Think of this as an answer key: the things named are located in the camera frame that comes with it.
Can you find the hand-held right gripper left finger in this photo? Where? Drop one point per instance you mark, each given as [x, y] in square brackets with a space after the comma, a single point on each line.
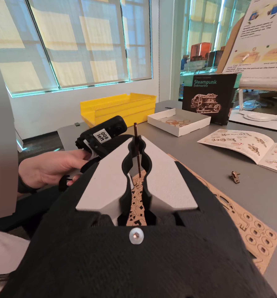
[101, 186]

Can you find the small wooden model piece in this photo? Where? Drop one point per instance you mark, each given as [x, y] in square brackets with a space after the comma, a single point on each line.
[235, 177]

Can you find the person's left hand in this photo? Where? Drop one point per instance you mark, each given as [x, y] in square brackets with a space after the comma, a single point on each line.
[47, 170]

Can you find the white display stand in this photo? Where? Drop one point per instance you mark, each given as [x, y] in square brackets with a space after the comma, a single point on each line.
[257, 116]

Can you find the black model kit box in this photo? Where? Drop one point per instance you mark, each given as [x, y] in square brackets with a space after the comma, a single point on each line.
[208, 100]

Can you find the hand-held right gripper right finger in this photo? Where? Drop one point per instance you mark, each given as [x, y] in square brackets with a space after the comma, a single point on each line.
[171, 186]

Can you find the orange machine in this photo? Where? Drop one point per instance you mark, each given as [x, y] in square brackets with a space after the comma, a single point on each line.
[200, 52]

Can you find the instruction poster on cardboard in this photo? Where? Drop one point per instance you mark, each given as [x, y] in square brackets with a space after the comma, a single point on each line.
[257, 46]

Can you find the large glass window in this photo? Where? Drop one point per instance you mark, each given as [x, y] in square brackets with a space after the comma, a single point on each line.
[70, 46]

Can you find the pile of wooden rings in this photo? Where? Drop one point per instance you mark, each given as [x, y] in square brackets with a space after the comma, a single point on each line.
[178, 123]

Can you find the person's white shirt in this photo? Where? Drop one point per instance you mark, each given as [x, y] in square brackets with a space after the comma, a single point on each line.
[5, 251]

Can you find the yellow plastic bin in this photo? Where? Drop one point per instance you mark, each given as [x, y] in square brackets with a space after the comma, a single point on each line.
[119, 109]

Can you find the black wristband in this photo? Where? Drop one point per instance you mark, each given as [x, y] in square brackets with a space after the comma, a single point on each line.
[26, 186]

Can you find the person's dark trousers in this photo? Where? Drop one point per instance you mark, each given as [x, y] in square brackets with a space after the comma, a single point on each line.
[24, 209]

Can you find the laser-cut wooden parts sheet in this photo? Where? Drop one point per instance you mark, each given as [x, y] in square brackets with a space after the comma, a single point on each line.
[245, 223]

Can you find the open instruction booklet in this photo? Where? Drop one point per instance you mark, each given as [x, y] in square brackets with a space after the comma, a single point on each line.
[241, 144]

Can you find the white cardboard box tray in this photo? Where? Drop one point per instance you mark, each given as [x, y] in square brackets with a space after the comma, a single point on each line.
[182, 130]

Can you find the thin wooden stick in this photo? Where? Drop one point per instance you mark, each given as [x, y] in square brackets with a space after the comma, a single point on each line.
[136, 139]

